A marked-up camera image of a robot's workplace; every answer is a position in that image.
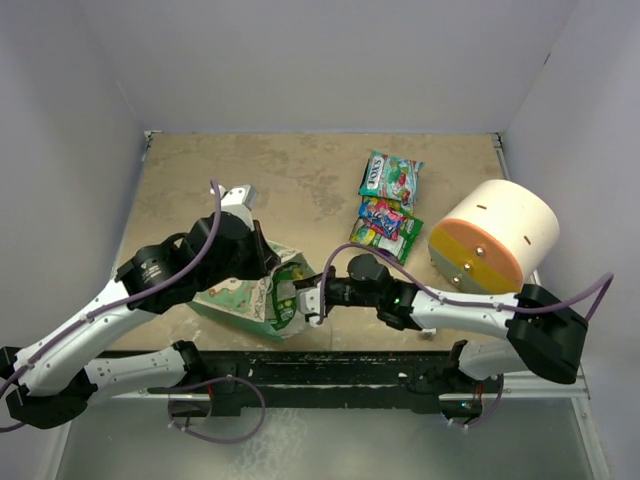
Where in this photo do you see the red snack packet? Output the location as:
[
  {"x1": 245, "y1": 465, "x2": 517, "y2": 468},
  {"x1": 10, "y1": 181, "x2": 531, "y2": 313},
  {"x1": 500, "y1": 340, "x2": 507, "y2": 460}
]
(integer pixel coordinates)
[{"x1": 370, "y1": 199, "x2": 413, "y2": 241}]

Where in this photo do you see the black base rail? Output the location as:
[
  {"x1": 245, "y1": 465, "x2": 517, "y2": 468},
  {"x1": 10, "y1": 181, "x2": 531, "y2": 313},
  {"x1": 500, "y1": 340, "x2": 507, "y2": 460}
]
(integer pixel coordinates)
[{"x1": 129, "y1": 349, "x2": 506, "y2": 419}]

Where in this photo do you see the green patterned paper bag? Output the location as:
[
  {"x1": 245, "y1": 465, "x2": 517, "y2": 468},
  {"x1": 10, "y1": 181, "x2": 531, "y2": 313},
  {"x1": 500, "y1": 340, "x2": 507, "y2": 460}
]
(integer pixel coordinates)
[{"x1": 188, "y1": 242, "x2": 316, "y2": 343}]

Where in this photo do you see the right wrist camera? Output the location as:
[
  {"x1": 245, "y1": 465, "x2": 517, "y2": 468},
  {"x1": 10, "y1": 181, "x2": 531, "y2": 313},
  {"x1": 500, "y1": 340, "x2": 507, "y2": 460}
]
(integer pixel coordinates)
[{"x1": 296, "y1": 286, "x2": 324, "y2": 328}]

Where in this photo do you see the blue small snack packet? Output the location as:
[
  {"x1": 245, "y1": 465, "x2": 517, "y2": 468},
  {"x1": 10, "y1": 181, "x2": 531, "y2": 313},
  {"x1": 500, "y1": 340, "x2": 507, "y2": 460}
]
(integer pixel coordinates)
[{"x1": 359, "y1": 204, "x2": 404, "y2": 235}]

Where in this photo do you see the teal pink snack packet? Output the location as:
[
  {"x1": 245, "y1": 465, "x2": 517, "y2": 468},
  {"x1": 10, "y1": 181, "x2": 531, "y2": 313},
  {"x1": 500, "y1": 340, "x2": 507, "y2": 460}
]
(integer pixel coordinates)
[{"x1": 358, "y1": 151, "x2": 424, "y2": 203}]

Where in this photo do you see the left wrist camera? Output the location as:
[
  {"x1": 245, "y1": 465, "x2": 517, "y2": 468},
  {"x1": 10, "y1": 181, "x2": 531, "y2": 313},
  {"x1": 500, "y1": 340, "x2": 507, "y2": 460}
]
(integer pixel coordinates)
[{"x1": 210, "y1": 184, "x2": 258, "y2": 230}]

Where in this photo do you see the purple cable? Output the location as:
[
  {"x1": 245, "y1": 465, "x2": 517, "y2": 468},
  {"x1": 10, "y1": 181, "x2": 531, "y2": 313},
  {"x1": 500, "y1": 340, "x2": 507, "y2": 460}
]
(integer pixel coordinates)
[
  {"x1": 0, "y1": 178, "x2": 224, "y2": 434},
  {"x1": 317, "y1": 243, "x2": 615, "y2": 431}
]

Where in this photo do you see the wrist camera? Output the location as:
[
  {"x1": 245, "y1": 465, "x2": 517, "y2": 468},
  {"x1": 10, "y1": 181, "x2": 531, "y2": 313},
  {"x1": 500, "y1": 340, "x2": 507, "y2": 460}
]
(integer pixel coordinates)
[
  {"x1": 296, "y1": 286, "x2": 324, "y2": 328},
  {"x1": 210, "y1": 184, "x2": 258, "y2": 230}
]

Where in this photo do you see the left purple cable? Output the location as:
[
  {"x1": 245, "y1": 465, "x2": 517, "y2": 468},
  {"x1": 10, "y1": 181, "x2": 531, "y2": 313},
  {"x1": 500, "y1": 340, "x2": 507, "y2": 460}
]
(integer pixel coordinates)
[{"x1": 0, "y1": 178, "x2": 224, "y2": 434}]

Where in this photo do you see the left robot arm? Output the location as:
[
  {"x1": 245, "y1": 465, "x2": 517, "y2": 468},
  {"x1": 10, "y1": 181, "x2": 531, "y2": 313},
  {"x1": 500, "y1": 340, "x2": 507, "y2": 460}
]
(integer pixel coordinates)
[{"x1": 1, "y1": 212, "x2": 280, "y2": 431}]

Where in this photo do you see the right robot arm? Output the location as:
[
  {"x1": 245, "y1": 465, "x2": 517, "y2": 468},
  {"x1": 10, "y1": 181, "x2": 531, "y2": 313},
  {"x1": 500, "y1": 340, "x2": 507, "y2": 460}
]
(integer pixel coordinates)
[{"x1": 294, "y1": 253, "x2": 588, "y2": 391}]

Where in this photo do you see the large cream cylinder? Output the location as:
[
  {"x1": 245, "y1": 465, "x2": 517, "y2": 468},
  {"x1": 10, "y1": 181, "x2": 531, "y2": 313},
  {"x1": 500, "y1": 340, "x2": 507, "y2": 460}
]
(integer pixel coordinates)
[{"x1": 428, "y1": 179, "x2": 560, "y2": 294}]

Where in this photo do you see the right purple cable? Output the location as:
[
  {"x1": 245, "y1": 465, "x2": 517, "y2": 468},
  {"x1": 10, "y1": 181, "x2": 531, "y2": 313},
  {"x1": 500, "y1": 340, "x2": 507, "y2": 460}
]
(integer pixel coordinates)
[{"x1": 317, "y1": 243, "x2": 615, "y2": 431}]

